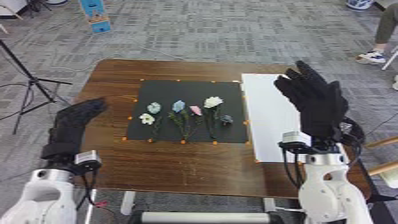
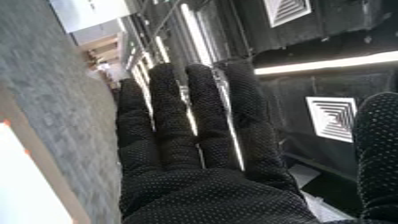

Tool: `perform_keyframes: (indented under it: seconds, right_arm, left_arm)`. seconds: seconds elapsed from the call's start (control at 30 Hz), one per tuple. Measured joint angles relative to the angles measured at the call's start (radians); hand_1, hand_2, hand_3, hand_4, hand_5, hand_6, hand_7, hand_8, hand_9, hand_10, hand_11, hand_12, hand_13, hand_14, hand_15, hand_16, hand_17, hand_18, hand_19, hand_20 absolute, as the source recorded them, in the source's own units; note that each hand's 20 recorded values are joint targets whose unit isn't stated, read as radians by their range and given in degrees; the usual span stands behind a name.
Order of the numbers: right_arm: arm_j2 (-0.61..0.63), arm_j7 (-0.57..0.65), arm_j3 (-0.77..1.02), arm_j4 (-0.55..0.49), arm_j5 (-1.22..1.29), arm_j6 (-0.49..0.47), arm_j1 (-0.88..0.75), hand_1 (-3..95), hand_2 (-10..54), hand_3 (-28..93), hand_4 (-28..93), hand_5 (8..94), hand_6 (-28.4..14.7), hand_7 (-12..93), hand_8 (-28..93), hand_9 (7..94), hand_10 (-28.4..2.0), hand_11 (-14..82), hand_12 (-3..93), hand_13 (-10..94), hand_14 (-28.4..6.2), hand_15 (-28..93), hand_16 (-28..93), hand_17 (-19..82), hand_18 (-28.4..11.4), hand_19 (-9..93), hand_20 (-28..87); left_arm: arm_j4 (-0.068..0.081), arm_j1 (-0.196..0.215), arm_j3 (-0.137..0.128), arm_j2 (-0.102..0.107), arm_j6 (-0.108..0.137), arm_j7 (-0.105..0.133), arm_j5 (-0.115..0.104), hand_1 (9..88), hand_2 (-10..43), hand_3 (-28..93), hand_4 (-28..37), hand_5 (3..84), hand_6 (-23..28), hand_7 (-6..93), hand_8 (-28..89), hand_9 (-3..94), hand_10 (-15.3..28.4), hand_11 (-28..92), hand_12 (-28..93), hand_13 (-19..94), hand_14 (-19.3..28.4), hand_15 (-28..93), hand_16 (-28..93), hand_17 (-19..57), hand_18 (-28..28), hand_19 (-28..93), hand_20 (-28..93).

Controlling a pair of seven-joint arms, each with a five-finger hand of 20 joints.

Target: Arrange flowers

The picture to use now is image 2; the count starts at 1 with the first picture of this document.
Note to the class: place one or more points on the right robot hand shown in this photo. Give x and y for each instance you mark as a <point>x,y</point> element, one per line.
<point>196,166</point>

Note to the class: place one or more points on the white sheet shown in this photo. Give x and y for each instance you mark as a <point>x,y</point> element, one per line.
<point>24,186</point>

